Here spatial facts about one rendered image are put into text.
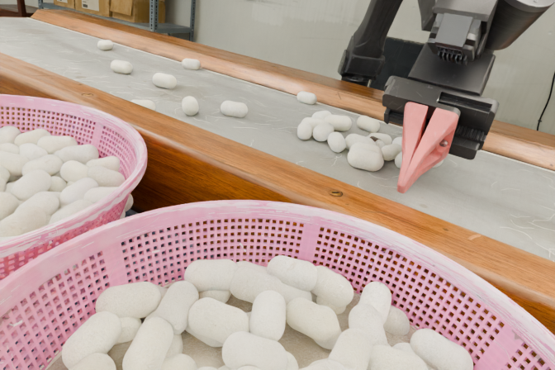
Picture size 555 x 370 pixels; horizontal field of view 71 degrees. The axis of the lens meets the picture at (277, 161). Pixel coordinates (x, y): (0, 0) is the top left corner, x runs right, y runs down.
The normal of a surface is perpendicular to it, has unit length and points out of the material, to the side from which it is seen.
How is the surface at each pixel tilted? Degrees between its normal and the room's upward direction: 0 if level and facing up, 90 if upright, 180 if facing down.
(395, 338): 0
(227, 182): 90
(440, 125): 61
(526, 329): 75
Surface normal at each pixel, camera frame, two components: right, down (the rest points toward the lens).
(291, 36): -0.43, 0.30
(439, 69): -0.22, -0.51
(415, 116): -0.38, -0.19
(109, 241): 0.79, 0.11
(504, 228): 0.15, -0.91
